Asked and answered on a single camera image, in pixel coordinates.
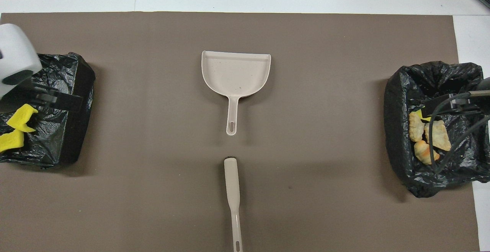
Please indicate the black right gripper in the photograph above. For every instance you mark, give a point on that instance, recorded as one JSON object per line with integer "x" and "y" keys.
{"x": 481, "y": 98}

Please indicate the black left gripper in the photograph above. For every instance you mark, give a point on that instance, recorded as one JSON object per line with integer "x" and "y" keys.
{"x": 17, "y": 99}

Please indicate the brown table mat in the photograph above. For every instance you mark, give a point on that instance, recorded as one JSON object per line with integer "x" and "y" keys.
{"x": 153, "y": 91}

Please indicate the pale bread chunk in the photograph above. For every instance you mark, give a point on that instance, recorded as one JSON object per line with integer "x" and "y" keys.
{"x": 416, "y": 127}
{"x": 440, "y": 137}

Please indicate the beige plastic dustpan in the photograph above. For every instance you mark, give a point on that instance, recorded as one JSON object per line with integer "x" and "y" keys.
{"x": 235, "y": 74}

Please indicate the croissant shaped bread piece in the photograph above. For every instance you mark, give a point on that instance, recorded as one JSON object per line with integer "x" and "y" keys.
{"x": 423, "y": 151}

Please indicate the beige hand brush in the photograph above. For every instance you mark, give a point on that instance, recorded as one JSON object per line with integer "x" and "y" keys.
{"x": 232, "y": 183}

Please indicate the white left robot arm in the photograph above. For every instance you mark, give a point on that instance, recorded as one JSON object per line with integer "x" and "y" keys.
{"x": 15, "y": 49}

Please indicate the bin with tight black bag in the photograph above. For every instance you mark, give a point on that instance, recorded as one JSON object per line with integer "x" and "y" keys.
{"x": 57, "y": 137}

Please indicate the bin with loose black bag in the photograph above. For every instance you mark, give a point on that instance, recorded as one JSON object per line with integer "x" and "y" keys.
{"x": 436, "y": 79}

